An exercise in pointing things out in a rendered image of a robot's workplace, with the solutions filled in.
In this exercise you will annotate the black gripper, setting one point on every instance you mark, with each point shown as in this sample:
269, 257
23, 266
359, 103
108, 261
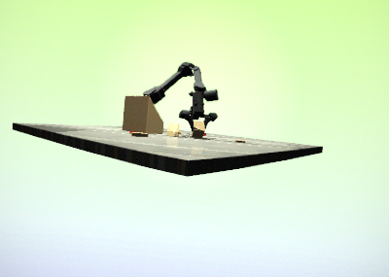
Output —
198, 111

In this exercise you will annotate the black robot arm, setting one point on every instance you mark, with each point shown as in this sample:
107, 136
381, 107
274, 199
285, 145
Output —
157, 93

